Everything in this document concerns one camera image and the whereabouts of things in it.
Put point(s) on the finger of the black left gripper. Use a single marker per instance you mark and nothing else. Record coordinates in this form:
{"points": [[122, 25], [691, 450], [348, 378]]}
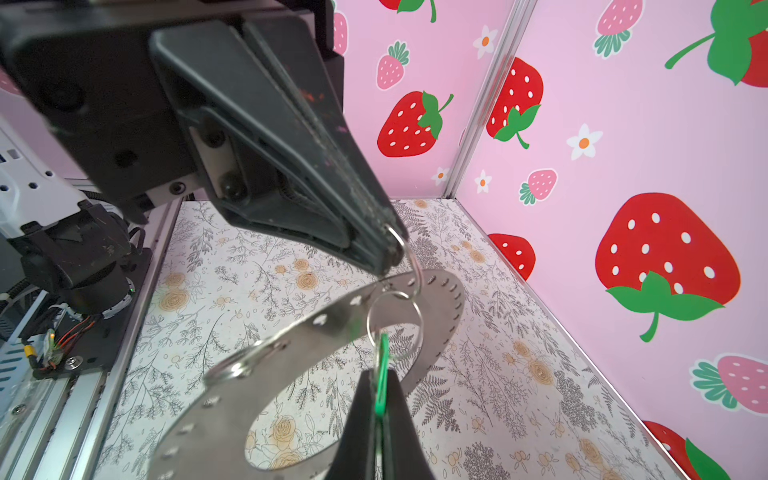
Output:
{"points": [[332, 167]]}

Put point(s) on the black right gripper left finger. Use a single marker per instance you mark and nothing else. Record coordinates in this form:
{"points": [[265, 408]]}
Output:
{"points": [[356, 452]]}

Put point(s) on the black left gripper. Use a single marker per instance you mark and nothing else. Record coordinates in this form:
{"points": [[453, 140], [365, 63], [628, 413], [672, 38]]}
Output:
{"points": [[85, 66]]}

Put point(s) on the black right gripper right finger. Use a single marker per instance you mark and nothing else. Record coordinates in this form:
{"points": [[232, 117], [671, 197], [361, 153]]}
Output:
{"points": [[402, 455]]}

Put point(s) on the green plastic key tag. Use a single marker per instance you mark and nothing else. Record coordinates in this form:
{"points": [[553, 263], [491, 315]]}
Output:
{"points": [[380, 397]]}

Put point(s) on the silver split keyring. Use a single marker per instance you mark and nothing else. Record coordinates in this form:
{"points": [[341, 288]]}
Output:
{"points": [[413, 262], [376, 334]]}

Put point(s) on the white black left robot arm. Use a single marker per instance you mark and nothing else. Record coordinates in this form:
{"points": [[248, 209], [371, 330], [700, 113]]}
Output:
{"points": [[69, 245]]}

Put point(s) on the left aluminium corner post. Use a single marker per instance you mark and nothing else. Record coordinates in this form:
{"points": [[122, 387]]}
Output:
{"points": [[509, 41]]}

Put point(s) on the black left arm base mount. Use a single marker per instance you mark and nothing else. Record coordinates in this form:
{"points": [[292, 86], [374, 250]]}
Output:
{"points": [[81, 343]]}

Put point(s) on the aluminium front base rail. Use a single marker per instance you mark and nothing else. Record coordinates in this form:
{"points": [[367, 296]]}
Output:
{"points": [[56, 428]]}

